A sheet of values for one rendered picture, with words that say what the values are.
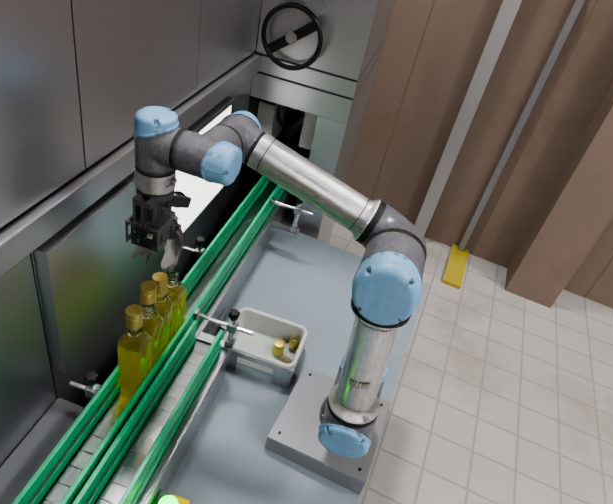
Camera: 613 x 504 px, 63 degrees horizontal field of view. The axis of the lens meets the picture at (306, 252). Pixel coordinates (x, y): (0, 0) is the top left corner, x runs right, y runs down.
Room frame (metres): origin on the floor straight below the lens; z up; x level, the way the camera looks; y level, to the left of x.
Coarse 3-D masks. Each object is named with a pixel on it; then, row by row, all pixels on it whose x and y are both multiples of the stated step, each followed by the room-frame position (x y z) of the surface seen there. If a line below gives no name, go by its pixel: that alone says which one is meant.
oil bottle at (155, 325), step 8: (144, 320) 0.75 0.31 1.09; (152, 320) 0.76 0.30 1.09; (160, 320) 0.78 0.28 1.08; (144, 328) 0.74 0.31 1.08; (152, 328) 0.75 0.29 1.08; (160, 328) 0.77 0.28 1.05; (152, 336) 0.74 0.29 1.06; (160, 336) 0.77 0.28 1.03; (152, 344) 0.74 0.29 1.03; (160, 344) 0.77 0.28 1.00; (152, 352) 0.74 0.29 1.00; (160, 352) 0.78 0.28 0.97; (152, 360) 0.74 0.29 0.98
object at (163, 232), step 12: (144, 204) 0.75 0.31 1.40; (156, 204) 0.78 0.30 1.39; (132, 216) 0.78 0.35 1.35; (144, 216) 0.76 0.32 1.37; (156, 216) 0.78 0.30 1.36; (168, 216) 0.81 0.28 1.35; (132, 228) 0.76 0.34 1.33; (144, 228) 0.75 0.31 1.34; (156, 228) 0.77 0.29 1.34; (168, 228) 0.80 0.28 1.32; (132, 240) 0.76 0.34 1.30; (144, 240) 0.76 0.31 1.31; (156, 240) 0.75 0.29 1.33; (156, 252) 0.75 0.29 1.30
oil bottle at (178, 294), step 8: (168, 288) 0.87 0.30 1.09; (176, 288) 0.87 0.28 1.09; (184, 288) 0.89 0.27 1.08; (176, 296) 0.86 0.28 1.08; (184, 296) 0.89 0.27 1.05; (176, 304) 0.86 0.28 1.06; (184, 304) 0.90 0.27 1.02; (176, 312) 0.86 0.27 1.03; (184, 312) 0.90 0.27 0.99; (176, 320) 0.86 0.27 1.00; (184, 320) 0.90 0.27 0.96; (176, 328) 0.86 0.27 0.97
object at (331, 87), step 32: (288, 0) 1.78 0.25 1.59; (352, 0) 1.76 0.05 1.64; (384, 0) 1.94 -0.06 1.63; (352, 32) 1.75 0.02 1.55; (384, 32) 2.32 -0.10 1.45; (288, 64) 1.78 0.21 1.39; (320, 64) 1.76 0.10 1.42; (352, 64) 1.75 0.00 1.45; (256, 96) 1.79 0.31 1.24; (288, 96) 1.78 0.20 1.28; (320, 96) 1.76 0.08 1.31; (352, 96) 1.75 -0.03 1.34
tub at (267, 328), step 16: (240, 320) 1.08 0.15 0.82; (256, 320) 1.11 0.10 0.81; (272, 320) 1.10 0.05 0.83; (224, 336) 0.98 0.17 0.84; (240, 336) 1.06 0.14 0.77; (256, 336) 1.08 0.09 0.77; (272, 336) 1.09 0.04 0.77; (288, 336) 1.09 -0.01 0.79; (304, 336) 1.06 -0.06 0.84; (240, 352) 0.95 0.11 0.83; (256, 352) 1.02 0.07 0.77; (288, 352) 1.05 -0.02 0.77
